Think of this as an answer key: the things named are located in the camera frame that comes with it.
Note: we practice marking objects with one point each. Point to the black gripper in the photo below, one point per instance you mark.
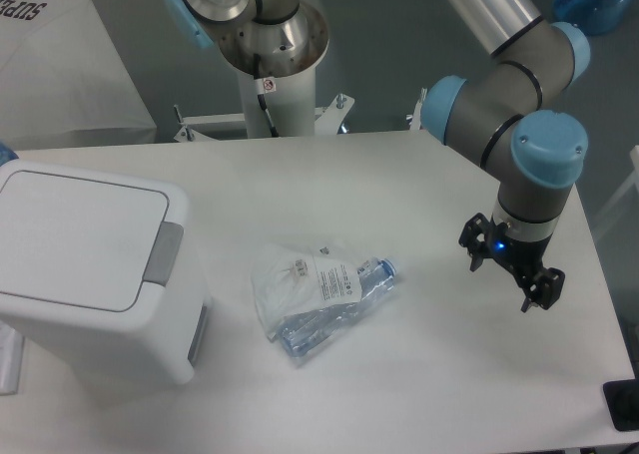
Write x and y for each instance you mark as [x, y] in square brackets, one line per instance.
[518, 247]

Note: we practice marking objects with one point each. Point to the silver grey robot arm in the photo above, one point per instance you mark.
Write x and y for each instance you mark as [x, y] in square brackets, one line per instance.
[502, 124]

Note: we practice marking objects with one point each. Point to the white trash can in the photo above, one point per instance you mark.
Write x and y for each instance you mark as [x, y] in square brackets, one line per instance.
[102, 270]

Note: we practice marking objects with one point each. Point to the black device at table edge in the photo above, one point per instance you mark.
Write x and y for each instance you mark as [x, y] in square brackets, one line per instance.
[622, 401]

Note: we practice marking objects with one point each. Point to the clear plastic bag with label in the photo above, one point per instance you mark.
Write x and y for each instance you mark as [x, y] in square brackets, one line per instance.
[292, 279]

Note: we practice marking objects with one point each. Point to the crushed clear plastic bottle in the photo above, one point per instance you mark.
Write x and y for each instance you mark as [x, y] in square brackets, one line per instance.
[300, 335]

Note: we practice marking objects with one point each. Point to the white frame at right edge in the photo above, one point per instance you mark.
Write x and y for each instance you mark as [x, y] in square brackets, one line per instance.
[619, 203]

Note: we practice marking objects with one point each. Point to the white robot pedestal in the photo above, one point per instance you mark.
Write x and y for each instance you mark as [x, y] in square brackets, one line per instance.
[271, 106]

